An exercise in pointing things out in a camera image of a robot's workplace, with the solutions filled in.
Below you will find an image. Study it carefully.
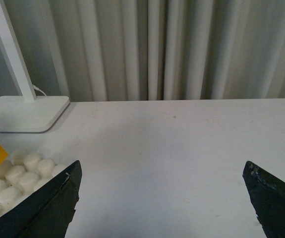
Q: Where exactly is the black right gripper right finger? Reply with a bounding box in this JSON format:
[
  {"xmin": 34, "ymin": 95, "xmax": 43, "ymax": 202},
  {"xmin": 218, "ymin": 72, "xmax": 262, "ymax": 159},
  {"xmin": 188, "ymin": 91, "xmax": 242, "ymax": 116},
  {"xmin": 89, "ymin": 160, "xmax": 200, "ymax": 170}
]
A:
[{"xmin": 242, "ymin": 161, "xmax": 285, "ymax": 238}]

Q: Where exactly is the white studded base plate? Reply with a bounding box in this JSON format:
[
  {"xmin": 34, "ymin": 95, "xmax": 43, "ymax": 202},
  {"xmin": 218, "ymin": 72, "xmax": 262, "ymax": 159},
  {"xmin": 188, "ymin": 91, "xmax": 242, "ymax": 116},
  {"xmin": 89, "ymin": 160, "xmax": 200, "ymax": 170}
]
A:
[{"xmin": 0, "ymin": 149, "xmax": 67, "ymax": 217}]

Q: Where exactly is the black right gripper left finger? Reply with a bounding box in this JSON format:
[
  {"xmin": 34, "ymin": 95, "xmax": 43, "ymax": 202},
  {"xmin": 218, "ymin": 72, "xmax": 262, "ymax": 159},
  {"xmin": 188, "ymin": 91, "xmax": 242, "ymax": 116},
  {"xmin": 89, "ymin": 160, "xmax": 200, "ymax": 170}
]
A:
[{"xmin": 0, "ymin": 160, "xmax": 82, "ymax": 238}]

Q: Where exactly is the white desk lamp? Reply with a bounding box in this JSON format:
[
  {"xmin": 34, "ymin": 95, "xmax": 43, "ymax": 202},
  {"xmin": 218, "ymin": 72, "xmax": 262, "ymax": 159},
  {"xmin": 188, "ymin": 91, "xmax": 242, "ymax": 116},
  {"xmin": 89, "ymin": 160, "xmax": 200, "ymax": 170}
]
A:
[{"xmin": 0, "ymin": 0, "xmax": 70, "ymax": 133}]

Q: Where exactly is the grey pleated curtain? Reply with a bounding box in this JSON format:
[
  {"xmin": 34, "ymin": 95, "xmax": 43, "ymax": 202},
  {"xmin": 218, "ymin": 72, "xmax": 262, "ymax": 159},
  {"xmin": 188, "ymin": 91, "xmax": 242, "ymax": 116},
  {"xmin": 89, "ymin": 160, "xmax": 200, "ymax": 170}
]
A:
[{"xmin": 3, "ymin": 0, "xmax": 285, "ymax": 102}]

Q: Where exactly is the white lamp cable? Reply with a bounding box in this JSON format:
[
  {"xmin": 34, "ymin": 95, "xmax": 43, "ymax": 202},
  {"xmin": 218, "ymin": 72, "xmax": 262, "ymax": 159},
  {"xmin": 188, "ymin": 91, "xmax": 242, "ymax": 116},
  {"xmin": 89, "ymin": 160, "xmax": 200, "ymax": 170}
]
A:
[{"xmin": 32, "ymin": 84, "xmax": 47, "ymax": 97}]

